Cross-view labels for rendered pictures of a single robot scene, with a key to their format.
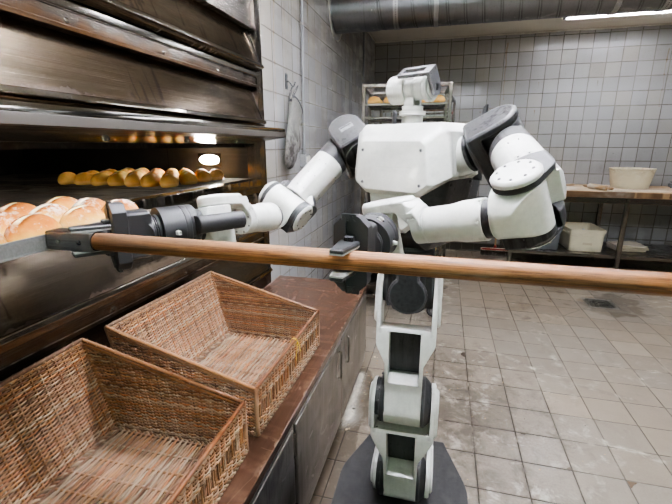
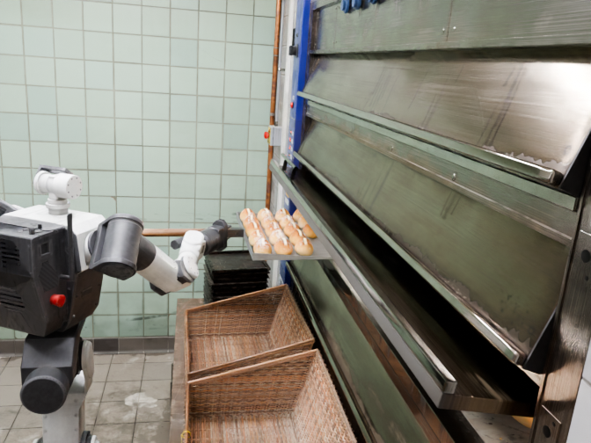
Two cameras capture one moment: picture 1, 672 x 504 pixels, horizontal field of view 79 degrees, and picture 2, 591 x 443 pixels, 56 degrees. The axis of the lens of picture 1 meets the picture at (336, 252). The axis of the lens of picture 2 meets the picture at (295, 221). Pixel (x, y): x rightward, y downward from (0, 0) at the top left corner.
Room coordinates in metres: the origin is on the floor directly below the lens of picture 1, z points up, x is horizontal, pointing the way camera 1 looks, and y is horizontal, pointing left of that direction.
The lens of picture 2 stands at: (2.65, -0.24, 1.84)
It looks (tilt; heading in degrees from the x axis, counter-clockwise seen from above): 16 degrees down; 154
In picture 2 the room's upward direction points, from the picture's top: 4 degrees clockwise
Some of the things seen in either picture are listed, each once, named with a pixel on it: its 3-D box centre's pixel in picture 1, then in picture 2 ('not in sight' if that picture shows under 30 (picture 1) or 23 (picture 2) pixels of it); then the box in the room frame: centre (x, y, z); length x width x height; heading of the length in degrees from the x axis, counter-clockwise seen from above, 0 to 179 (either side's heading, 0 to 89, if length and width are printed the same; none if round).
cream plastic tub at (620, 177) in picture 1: (630, 178); not in sight; (4.46, -3.20, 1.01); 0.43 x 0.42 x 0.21; 75
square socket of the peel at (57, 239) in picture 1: (75, 239); (231, 232); (0.68, 0.45, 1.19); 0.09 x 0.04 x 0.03; 77
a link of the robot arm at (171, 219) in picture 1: (147, 232); (212, 238); (0.74, 0.35, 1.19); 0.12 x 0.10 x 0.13; 131
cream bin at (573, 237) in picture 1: (579, 236); not in sight; (4.49, -2.77, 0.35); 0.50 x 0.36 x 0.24; 167
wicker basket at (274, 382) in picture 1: (229, 337); (260, 431); (1.26, 0.36, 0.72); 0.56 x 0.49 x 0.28; 165
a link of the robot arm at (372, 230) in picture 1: (363, 246); not in sight; (0.65, -0.05, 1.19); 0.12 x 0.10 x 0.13; 159
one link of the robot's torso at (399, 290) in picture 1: (411, 269); (54, 359); (1.12, -0.22, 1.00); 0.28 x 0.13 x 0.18; 166
